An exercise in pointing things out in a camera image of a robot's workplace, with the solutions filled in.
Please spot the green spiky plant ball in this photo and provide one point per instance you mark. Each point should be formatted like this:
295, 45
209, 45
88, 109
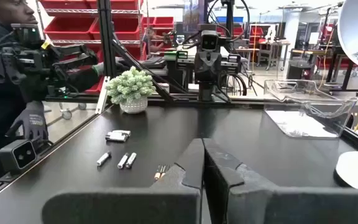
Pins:
130, 85

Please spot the person's hand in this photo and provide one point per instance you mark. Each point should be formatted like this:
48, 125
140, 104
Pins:
33, 121
110, 67

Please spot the grey caster wheel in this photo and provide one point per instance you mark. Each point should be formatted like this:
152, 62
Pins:
81, 106
66, 114

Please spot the clear plastic bin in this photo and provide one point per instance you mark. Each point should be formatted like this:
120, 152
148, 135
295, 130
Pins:
306, 124

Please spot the black table-level camera box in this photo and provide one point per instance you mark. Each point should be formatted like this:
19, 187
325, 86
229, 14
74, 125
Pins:
19, 155

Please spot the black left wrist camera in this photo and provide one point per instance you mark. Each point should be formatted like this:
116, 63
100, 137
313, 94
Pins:
210, 42

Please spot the black copper-top AAA battery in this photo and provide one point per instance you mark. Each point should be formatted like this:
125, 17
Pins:
163, 170
156, 173

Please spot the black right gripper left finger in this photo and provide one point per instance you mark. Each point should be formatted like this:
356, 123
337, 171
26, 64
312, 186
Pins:
120, 205

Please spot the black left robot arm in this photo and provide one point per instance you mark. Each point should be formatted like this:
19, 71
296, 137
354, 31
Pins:
206, 91

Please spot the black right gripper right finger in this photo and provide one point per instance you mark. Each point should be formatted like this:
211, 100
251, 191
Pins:
291, 207

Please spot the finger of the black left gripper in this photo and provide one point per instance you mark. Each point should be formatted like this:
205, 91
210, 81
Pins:
212, 71
205, 71

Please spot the silver metal bar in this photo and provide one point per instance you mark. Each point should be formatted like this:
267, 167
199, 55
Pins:
102, 95

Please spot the white desk lamp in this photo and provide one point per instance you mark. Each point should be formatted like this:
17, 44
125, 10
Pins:
353, 31

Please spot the red plastic storage bin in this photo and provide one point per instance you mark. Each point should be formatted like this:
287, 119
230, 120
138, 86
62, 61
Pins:
64, 3
126, 4
126, 29
70, 29
95, 87
163, 22

